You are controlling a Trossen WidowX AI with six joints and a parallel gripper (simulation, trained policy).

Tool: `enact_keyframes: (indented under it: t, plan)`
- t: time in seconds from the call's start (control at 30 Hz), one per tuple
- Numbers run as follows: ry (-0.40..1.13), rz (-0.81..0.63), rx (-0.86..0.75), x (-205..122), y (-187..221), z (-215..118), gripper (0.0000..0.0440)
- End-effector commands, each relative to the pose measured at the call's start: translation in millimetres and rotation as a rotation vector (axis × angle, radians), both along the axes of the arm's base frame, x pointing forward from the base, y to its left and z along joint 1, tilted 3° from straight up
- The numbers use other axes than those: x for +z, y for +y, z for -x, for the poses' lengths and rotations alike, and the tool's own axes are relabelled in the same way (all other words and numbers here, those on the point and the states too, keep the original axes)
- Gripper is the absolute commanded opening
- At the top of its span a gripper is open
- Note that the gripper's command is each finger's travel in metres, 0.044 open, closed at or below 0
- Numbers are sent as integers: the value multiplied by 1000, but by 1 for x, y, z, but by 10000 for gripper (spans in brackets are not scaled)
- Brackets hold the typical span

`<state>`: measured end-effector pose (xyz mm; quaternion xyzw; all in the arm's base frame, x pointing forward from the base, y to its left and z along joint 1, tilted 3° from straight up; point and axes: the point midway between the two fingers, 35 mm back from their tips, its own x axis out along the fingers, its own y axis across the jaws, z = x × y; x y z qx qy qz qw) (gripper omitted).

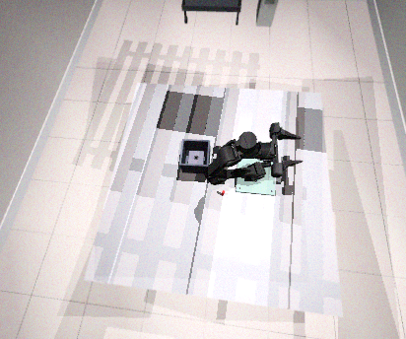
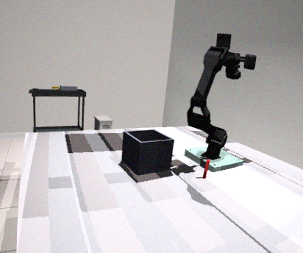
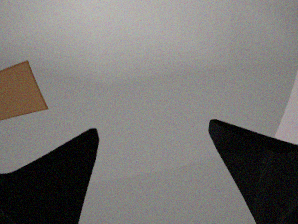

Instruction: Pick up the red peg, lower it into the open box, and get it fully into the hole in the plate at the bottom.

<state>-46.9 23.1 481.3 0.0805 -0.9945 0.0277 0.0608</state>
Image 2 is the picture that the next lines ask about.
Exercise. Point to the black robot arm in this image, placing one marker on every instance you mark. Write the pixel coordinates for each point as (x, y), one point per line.
(214, 59)

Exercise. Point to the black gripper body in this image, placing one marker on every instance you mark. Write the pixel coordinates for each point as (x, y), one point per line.
(249, 60)

